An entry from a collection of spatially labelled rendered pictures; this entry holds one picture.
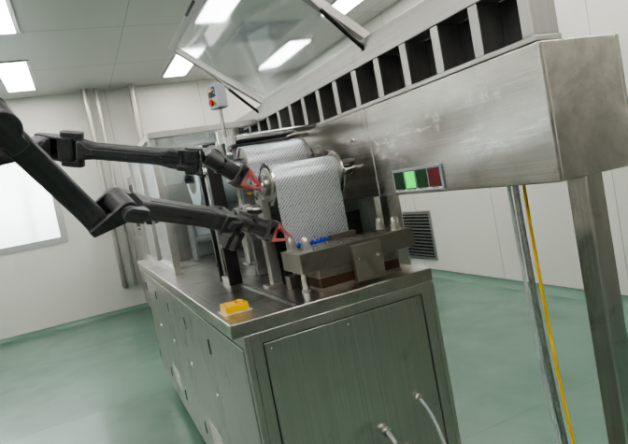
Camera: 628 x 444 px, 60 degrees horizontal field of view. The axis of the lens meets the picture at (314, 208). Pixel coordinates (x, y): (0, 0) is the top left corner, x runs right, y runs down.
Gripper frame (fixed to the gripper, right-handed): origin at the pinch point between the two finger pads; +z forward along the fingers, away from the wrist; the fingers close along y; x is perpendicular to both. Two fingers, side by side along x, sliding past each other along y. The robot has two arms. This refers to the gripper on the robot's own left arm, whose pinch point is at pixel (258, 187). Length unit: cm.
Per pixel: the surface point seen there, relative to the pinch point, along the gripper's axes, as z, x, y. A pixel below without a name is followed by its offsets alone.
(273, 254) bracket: 16.7, -16.6, -4.0
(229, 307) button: 4.8, -38.3, 17.2
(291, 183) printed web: 8.1, 5.9, 3.9
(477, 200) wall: 239, 138, -216
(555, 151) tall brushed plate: 30, 21, 88
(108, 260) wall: 17, -65, -552
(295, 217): 14.9, -3.0, 4.0
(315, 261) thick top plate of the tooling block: 19.8, -15.2, 23.8
